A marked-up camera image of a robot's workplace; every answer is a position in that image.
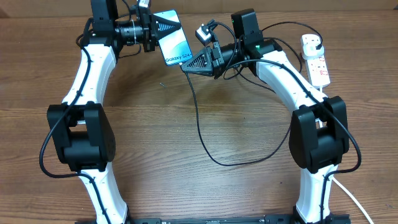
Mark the white power strip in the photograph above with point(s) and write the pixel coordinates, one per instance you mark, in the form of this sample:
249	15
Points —
316	69

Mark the white wall charger plug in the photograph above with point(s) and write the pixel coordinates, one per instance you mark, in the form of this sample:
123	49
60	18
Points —
310	52

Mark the blue Galaxy smartphone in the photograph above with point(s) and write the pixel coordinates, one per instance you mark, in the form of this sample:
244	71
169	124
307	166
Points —
175	48

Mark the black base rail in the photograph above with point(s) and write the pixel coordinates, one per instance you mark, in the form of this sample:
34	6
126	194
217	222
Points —
214	220

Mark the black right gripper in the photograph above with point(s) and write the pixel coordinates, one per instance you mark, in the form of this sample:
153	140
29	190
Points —
215	56

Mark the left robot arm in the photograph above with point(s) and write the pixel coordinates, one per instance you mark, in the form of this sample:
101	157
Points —
81	141

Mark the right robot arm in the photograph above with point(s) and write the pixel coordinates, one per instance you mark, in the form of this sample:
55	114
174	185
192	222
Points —
318	128

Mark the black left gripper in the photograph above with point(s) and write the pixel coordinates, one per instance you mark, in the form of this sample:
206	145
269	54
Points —
152	34

